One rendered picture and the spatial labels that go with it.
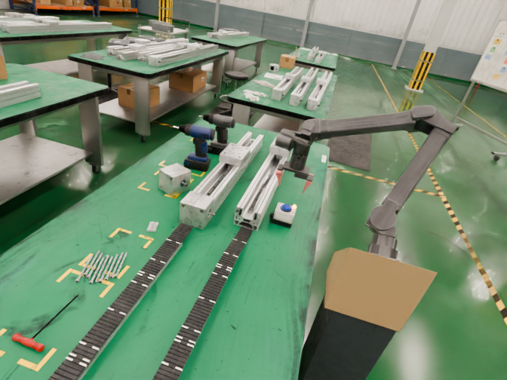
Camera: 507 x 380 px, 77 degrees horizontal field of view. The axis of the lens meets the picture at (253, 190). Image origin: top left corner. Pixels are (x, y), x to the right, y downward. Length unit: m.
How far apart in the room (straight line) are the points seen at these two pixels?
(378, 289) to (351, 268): 0.10
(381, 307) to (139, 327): 0.67
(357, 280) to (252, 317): 0.31
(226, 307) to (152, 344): 0.22
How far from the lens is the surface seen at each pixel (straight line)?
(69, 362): 0.88
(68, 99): 2.54
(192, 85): 4.99
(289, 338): 0.96
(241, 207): 1.21
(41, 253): 1.18
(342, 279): 0.97
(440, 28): 11.18
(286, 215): 1.28
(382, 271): 0.95
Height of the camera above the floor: 1.54
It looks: 30 degrees down
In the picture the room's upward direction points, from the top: 11 degrees clockwise
